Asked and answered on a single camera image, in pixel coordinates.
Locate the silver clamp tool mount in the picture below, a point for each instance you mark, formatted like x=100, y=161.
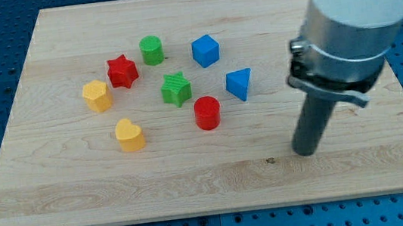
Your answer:
x=334, y=61

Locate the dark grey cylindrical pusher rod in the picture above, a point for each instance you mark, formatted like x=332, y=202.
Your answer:
x=314, y=116

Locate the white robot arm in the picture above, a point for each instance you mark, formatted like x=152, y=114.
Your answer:
x=363, y=12

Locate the blue triangle block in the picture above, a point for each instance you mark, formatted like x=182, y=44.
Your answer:
x=237, y=83

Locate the red cylinder block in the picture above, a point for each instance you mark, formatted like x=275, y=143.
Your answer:
x=207, y=112

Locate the blue cube block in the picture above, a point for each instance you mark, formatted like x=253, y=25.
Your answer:
x=205, y=51

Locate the green star block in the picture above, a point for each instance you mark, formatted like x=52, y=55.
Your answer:
x=176, y=89

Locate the green cylinder block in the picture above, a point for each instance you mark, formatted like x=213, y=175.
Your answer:
x=151, y=50

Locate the yellow heart block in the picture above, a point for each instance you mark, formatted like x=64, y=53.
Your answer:
x=129, y=136

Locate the wooden board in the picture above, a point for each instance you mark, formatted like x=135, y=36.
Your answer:
x=61, y=164

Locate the red star block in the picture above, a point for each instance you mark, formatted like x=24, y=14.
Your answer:
x=122, y=72

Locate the yellow hexagon block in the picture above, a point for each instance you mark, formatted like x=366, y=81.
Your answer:
x=97, y=96

